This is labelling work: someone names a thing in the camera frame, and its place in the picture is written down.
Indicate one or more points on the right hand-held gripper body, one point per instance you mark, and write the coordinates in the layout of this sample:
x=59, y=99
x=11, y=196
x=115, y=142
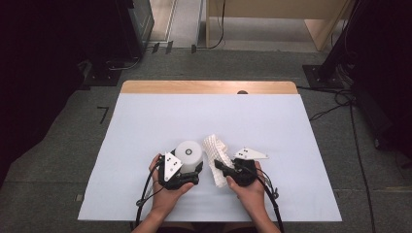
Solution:
x=244, y=174

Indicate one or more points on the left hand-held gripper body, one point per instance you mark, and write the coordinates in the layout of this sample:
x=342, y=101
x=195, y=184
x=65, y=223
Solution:
x=171, y=171

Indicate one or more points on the white cylindrical device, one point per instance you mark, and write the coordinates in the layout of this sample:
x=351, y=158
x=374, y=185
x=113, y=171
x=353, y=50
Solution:
x=189, y=157

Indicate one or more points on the white waffle cloth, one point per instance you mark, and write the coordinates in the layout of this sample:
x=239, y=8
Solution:
x=215, y=149

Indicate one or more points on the person's right hand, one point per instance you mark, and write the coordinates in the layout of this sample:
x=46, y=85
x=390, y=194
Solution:
x=251, y=197

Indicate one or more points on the person's left hand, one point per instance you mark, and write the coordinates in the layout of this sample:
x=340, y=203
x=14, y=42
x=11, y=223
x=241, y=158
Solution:
x=168, y=200

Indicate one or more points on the white table mat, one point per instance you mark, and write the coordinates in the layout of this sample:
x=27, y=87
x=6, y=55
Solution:
x=181, y=116

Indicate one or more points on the black stand base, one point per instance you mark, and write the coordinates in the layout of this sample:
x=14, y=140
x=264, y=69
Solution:
x=103, y=77
x=320, y=79

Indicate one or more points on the dark glass cabinet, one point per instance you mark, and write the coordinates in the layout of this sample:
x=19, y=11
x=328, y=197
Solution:
x=141, y=22

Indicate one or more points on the light wooden desk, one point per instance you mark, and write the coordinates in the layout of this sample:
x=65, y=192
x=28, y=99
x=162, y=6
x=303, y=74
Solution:
x=268, y=8

